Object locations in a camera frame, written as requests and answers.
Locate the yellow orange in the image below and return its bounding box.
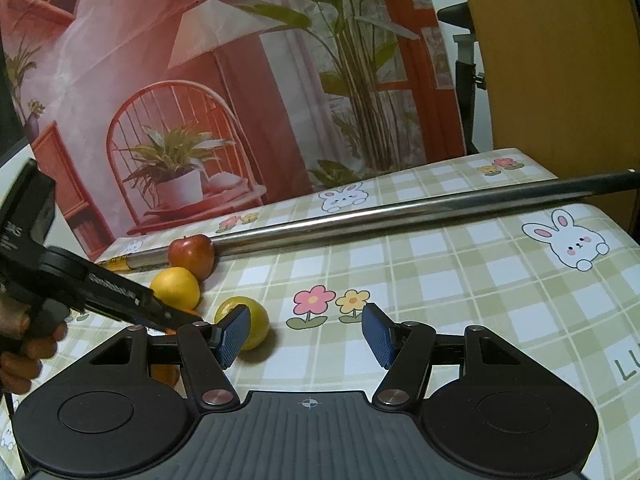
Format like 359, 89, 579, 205
150, 267, 202, 312

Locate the checkered bunny tablecloth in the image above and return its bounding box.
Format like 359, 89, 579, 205
0, 147, 640, 480

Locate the person's left hand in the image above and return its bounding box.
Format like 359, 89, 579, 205
0, 292, 69, 397

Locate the small tangerine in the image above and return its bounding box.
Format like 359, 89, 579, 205
150, 309, 202, 387

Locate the printed room backdrop cloth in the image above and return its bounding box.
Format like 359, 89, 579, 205
0, 0, 469, 252

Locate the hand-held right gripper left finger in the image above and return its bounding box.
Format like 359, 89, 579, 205
89, 305, 252, 409

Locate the red apple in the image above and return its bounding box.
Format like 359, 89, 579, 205
167, 234, 216, 282

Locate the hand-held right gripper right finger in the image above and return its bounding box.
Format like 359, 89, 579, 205
361, 302, 540, 409

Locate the tan wooden board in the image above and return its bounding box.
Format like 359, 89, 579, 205
452, 0, 640, 241

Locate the black metal stand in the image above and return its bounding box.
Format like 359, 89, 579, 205
436, 5, 489, 157

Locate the yellow-green round fruit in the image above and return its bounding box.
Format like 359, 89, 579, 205
214, 296, 271, 352

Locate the metal telescopic rake pole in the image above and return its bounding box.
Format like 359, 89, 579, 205
97, 170, 639, 274

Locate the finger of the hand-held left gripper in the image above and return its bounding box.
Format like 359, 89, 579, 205
80, 267, 192, 335

